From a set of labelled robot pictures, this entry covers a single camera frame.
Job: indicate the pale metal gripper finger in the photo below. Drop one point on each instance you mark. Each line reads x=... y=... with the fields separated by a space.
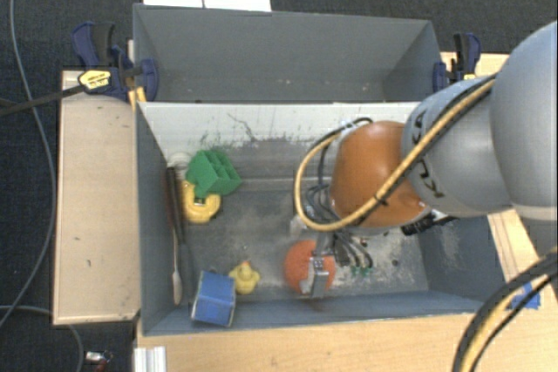
x=321 y=281
x=306 y=286

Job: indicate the orange ball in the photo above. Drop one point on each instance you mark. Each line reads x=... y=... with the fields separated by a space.
x=298 y=265

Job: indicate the yellow toy duck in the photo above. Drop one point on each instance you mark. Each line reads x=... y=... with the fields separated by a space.
x=244 y=279

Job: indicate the blue box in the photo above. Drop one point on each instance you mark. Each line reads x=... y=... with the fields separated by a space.
x=213 y=298

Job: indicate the yellow round toy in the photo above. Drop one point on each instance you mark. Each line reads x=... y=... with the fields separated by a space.
x=201 y=211

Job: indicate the green toy building block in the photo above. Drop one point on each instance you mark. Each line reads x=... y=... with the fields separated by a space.
x=211 y=172

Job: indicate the grey metal bin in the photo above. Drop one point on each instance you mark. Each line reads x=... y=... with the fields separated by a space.
x=270 y=56

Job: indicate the pale wood board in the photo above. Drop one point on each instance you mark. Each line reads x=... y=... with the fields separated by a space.
x=98 y=204

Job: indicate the black cylinder on white bracket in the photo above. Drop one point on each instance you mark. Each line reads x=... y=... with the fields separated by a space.
x=419 y=226

